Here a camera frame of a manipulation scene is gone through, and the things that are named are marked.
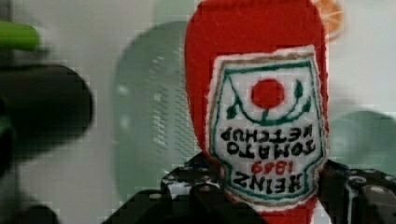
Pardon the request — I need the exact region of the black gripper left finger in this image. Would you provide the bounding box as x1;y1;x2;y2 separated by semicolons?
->
102;153;267;224

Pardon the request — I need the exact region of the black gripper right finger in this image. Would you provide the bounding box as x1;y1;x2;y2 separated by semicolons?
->
318;160;396;224

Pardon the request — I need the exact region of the red plush ketchup bottle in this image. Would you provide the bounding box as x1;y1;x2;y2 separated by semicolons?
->
185;0;329;224

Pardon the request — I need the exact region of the green oval strainer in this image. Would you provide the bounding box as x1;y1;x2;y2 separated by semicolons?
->
111;0;204;203

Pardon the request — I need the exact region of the green cup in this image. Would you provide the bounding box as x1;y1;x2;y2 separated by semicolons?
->
330;111;396;175

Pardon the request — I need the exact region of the black pot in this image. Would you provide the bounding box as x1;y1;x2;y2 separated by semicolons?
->
0;64;94;161

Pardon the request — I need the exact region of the orange slice toy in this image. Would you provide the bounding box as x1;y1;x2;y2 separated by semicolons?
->
312;0;345;41

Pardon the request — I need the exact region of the green lime toy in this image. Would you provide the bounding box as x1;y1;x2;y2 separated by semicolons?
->
0;21;40;50

